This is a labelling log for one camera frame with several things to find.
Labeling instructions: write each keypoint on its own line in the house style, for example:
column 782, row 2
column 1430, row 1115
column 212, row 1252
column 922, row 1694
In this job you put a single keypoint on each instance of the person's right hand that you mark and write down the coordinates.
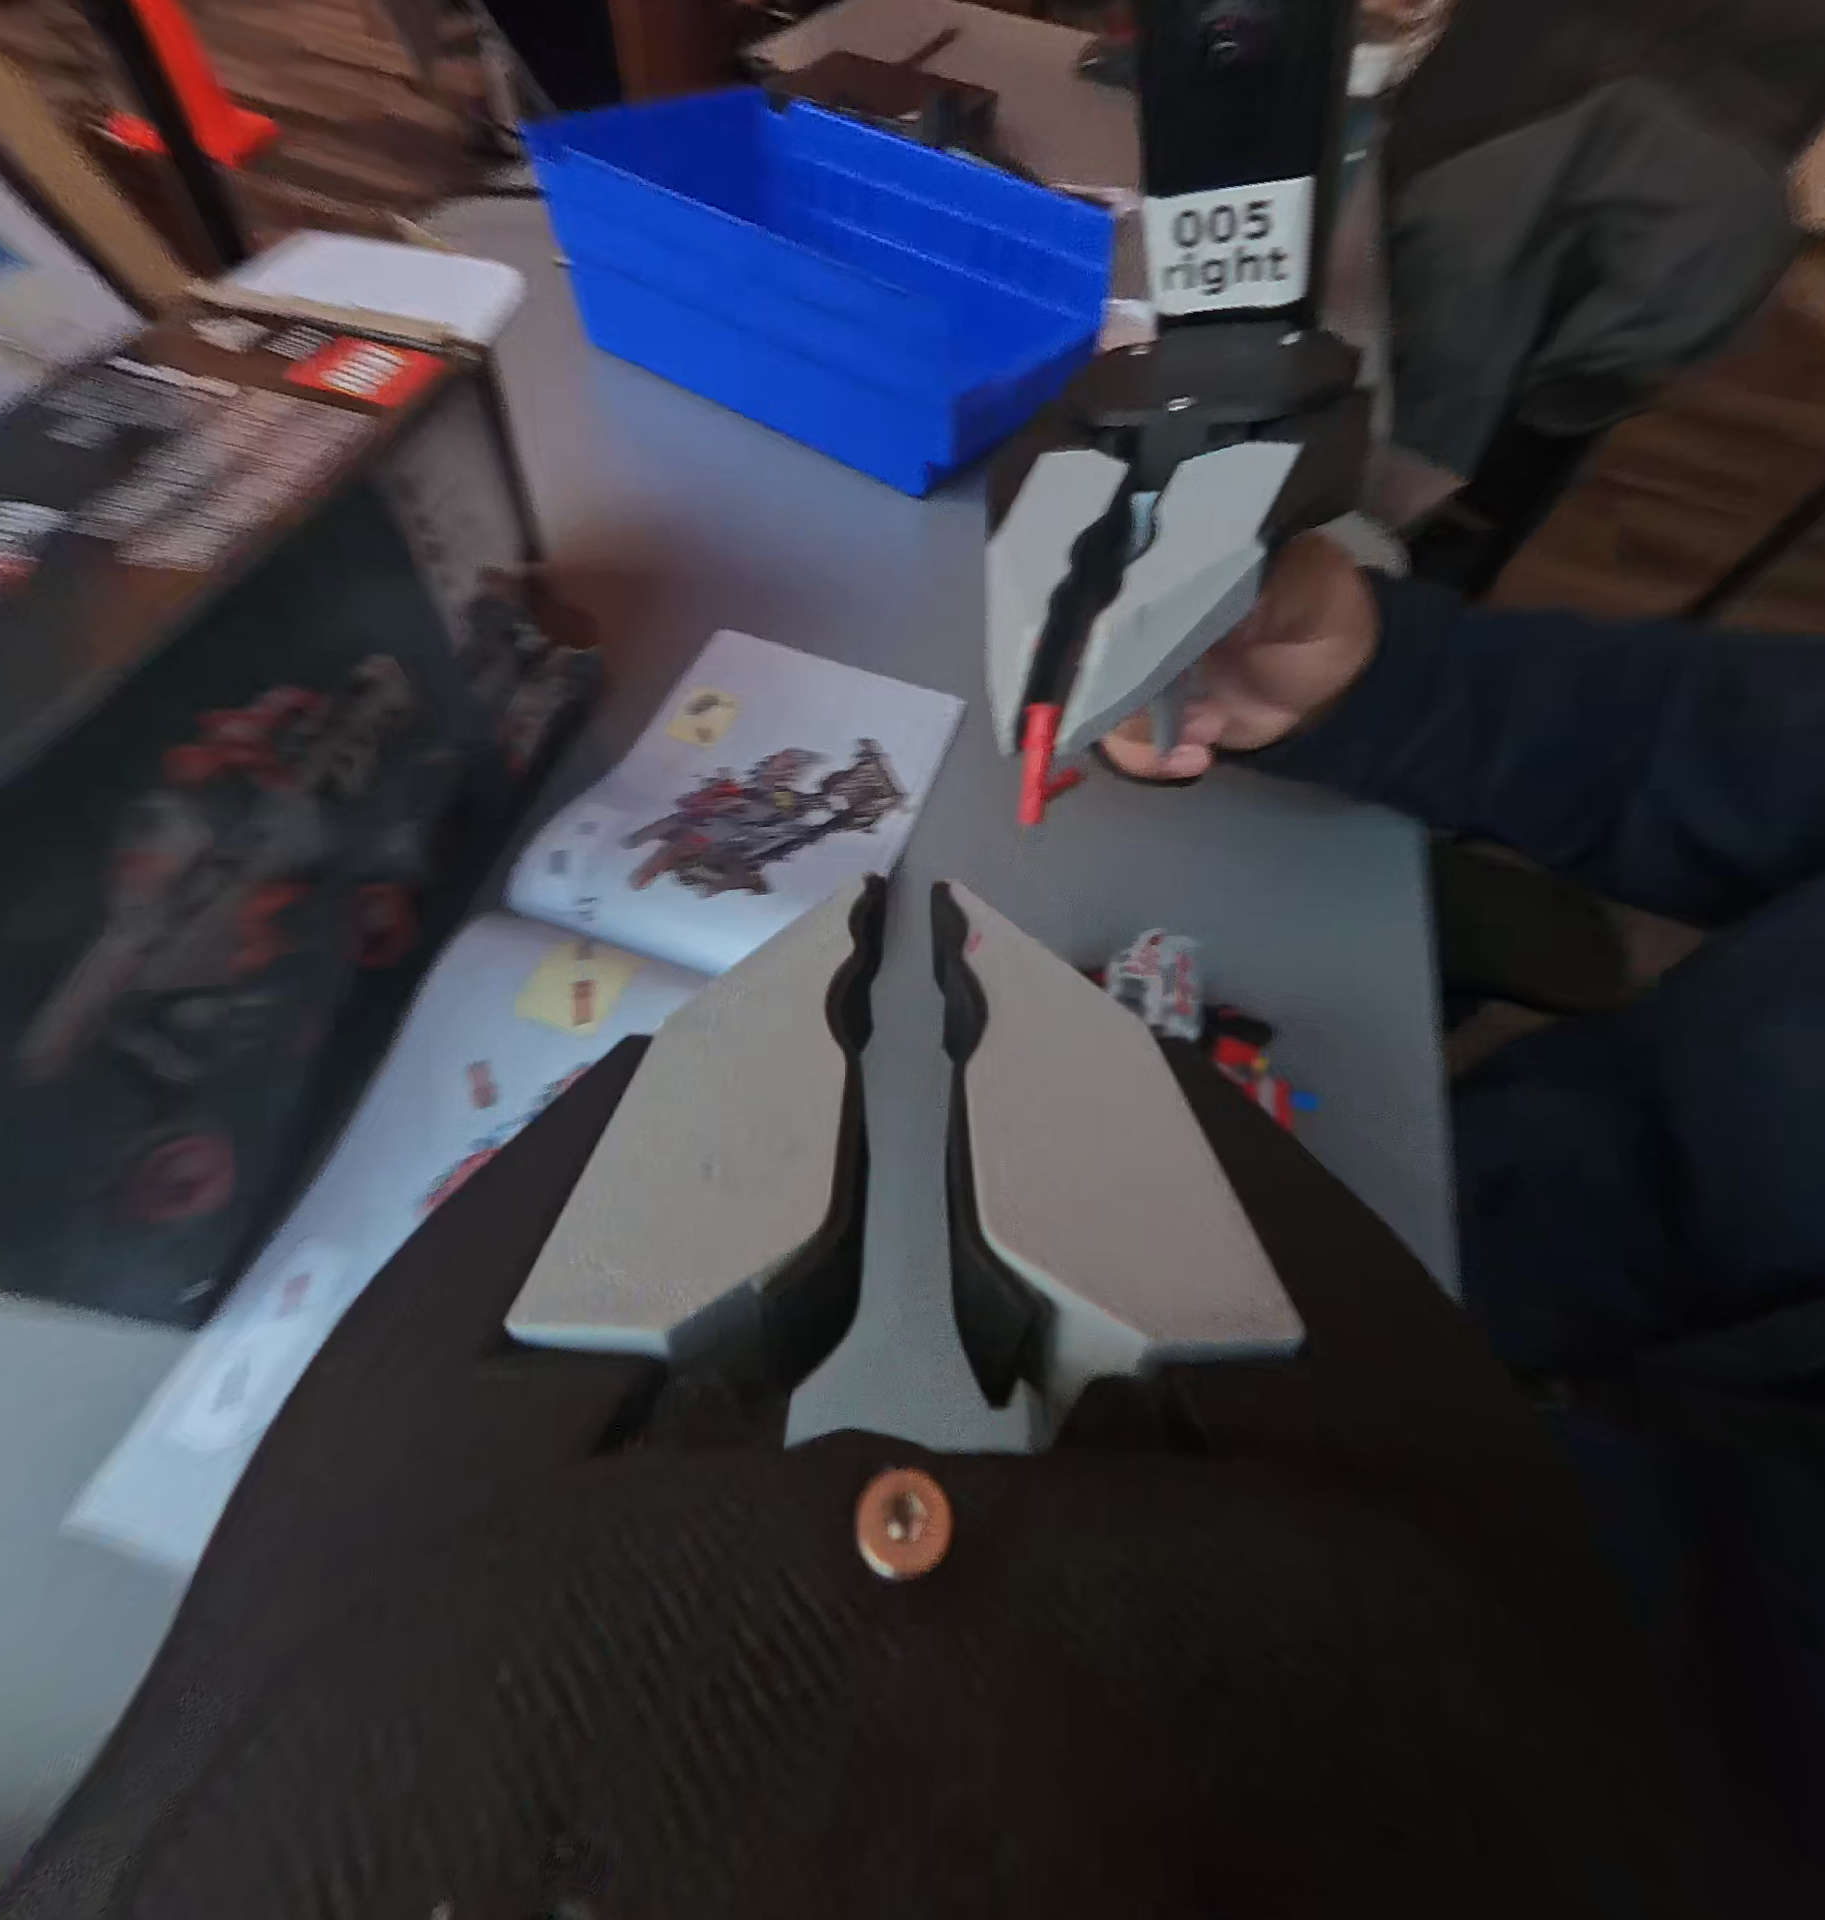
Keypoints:
column 1304, row 645

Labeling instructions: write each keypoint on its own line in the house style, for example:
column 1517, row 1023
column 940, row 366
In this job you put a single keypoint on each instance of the lego instruction booklet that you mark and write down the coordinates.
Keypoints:
column 764, row 811

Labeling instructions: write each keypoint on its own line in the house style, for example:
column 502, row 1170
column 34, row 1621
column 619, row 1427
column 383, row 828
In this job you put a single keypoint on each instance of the blue plastic bin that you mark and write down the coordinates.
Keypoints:
column 824, row 285

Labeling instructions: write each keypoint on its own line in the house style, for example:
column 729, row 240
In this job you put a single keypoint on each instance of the dark flat object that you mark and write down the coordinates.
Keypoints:
column 869, row 90

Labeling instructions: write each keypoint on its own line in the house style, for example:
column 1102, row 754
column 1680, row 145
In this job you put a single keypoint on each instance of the grey chair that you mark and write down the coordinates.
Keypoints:
column 1574, row 256

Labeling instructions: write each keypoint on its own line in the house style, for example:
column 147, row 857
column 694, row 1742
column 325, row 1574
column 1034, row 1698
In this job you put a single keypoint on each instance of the partly built lego vehicle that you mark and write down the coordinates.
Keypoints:
column 1160, row 975

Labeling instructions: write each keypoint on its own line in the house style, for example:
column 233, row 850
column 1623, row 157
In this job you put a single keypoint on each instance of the dark lego set box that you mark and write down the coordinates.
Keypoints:
column 222, row 841

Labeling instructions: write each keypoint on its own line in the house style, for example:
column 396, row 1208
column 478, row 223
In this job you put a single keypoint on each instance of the person's right forearm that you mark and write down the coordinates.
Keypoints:
column 1604, row 735

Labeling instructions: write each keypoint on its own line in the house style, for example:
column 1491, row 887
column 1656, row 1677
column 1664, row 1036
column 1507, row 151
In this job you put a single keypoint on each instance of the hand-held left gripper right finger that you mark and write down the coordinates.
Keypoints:
column 1108, row 1185

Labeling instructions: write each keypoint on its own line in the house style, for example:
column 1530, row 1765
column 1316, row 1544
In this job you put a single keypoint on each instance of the person's leg in dark trousers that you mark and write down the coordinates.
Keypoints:
column 1678, row 1126

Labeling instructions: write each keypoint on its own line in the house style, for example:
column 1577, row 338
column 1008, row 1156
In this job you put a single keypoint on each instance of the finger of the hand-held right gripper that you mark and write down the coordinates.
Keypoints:
column 1205, row 570
column 1028, row 570

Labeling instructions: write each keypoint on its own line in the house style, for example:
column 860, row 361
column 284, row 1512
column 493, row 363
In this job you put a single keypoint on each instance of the red lego pin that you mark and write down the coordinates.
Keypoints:
column 1035, row 765

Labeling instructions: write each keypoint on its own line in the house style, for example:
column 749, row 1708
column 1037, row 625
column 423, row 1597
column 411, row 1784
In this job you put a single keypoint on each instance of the small red lego assembly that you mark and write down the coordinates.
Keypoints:
column 1258, row 1071

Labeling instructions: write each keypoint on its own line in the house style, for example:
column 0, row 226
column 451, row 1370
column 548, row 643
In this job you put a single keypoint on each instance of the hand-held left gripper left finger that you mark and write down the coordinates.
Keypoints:
column 704, row 1156

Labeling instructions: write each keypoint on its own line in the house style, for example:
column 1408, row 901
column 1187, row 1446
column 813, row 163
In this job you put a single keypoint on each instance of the white paper stack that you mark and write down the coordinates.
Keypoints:
column 387, row 285

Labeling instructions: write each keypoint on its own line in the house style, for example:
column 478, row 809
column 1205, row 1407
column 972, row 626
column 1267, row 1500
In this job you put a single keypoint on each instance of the orange and black stand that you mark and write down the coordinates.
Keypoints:
column 191, row 105

